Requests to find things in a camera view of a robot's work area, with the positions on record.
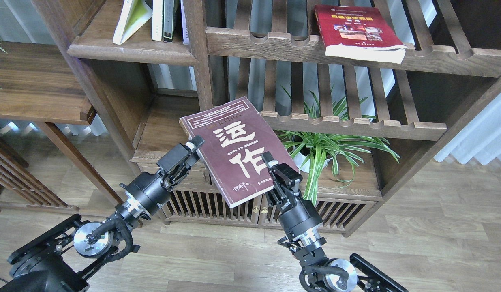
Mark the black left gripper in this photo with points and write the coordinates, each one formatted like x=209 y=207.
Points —
x=148 y=193

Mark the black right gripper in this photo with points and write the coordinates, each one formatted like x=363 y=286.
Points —
x=298 y=217

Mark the dark maroon cover book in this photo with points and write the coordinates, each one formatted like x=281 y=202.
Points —
x=235 y=136

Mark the yellow green cover book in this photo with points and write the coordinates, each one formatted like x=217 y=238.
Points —
x=134 y=14

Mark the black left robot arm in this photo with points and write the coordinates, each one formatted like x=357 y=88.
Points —
x=66 y=256

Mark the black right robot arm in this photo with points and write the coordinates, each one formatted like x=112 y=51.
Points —
x=321 y=274

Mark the dark wooden bookshelf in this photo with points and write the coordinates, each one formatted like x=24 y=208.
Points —
x=451 y=70

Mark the green spider plant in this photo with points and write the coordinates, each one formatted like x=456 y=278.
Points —
x=335 y=145

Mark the dark green upright book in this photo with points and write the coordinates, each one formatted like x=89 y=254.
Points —
x=170 y=8

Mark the white upright book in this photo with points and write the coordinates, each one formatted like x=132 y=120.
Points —
x=157 y=19

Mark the red cover book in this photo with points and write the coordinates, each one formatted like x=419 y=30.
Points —
x=358 y=33

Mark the wooden side table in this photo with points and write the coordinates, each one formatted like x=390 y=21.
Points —
x=37 y=84

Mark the wooden slatted rack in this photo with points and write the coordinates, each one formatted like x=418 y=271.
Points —
x=14 y=176

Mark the white curtain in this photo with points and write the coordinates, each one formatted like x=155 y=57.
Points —
x=479 y=140

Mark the white book behind post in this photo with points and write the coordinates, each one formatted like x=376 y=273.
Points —
x=185 y=35

